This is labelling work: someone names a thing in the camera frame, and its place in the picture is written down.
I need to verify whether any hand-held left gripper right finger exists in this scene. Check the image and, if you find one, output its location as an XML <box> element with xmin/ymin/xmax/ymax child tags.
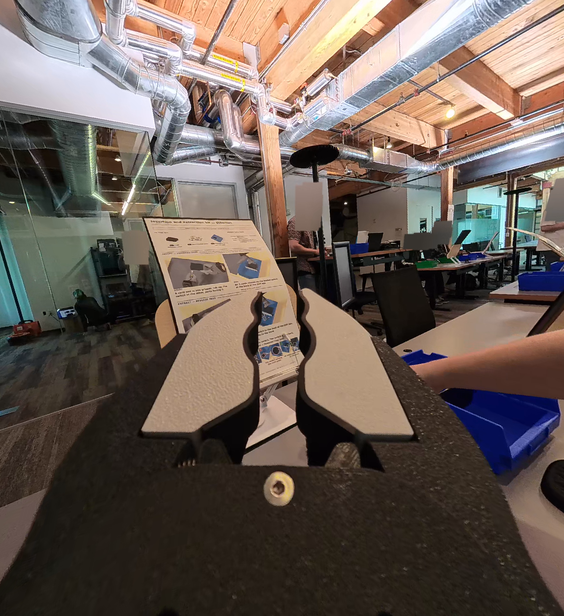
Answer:
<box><xmin>296</xmin><ymin>289</ymin><xmax>415</xmax><ymax>458</ymax></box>

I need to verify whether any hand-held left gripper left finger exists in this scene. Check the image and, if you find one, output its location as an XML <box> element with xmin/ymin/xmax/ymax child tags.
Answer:
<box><xmin>141</xmin><ymin>292</ymin><xmax>263</xmax><ymax>453</ymax></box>

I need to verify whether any blue plastic bin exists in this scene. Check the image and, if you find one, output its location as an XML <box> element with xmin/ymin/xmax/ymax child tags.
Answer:
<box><xmin>518</xmin><ymin>262</ymin><xmax>564</xmax><ymax>293</ymax></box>
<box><xmin>400</xmin><ymin>349</ymin><xmax>561</xmax><ymax>477</ymax></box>

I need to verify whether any person's right forearm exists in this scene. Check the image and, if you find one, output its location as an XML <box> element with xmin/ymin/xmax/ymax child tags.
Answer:
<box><xmin>412</xmin><ymin>326</ymin><xmax>564</xmax><ymax>403</ymax></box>

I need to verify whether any white stand base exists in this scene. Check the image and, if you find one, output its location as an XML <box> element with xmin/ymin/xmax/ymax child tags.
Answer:
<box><xmin>247</xmin><ymin>381</ymin><xmax>298</xmax><ymax>451</ymax></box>

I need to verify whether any black office chair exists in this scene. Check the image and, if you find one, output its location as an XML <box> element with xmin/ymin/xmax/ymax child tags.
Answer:
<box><xmin>372</xmin><ymin>265</ymin><xmax>437</xmax><ymax>348</ymax></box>

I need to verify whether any printed instruction poster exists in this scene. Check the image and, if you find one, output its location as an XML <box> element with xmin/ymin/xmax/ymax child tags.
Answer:
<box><xmin>144</xmin><ymin>217</ymin><xmax>305</xmax><ymax>388</ymax></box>

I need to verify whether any black shelving cart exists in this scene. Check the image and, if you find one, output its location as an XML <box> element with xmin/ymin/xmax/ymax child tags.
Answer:
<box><xmin>90</xmin><ymin>239</ymin><xmax>136</xmax><ymax>323</ymax></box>

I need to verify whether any green-topped table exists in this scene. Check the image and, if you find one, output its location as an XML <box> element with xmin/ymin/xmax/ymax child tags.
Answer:
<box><xmin>398</xmin><ymin>252</ymin><xmax>513</xmax><ymax>301</ymax></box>

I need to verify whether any small red object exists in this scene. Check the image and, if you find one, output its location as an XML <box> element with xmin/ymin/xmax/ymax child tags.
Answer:
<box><xmin>8</xmin><ymin>320</ymin><xmax>44</xmax><ymax>345</ymax></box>

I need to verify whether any wooden pillar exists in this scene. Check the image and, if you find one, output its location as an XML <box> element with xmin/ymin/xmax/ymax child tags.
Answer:
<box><xmin>258</xmin><ymin>116</ymin><xmax>290</xmax><ymax>259</ymax></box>

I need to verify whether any black pole with round top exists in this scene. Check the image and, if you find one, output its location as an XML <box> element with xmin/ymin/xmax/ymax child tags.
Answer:
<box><xmin>290</xmin><ymin>145</ymin><xmax>340</xmax><ymax>304</ymax></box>

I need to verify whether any silver ventilation duct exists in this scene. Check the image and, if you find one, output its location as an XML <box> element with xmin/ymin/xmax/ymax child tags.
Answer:
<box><xmin>13</xmin><ymin>0</ymin><xmax>564</xmax><ymax>179</ymax></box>

